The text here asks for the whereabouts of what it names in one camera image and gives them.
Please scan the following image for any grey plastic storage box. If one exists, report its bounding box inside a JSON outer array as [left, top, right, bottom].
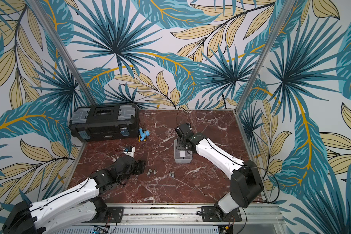
[[174, 138, 193, 164]]

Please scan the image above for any right metal frame post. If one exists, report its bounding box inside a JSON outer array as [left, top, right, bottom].
[[235, 1, 295, 117]]

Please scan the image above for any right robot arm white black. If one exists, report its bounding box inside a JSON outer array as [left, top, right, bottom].
[[175, 123, 264, 217]]

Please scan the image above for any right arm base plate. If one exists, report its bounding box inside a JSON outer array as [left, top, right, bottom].
[[197, 206, 242, 223]]

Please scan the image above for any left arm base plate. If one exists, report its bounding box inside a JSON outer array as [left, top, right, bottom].
[[86, 206, 124, 223]]

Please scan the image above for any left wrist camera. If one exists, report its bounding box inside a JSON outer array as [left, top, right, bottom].
[[123, 146, 136, 158]]

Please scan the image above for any left metal frame post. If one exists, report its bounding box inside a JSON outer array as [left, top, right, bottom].
[[27, 0, 97, 105]]

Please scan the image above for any aluminium rail front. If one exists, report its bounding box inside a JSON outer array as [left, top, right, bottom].
[[102, 203, 287, 234]]

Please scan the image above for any black plastic toolbox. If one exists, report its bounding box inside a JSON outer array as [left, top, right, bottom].
[[69, 103, 139, 142]]

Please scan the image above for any blue toy figure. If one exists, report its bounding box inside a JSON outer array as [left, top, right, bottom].
[[138, 127, 150, 142]]

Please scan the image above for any metal frame post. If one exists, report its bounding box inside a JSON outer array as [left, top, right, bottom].
[[235, 1, 295, 117], [27, 0, 97, 105]]

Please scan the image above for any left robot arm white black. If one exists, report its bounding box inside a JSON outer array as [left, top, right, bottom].
[[2, 155, 147, 234]]

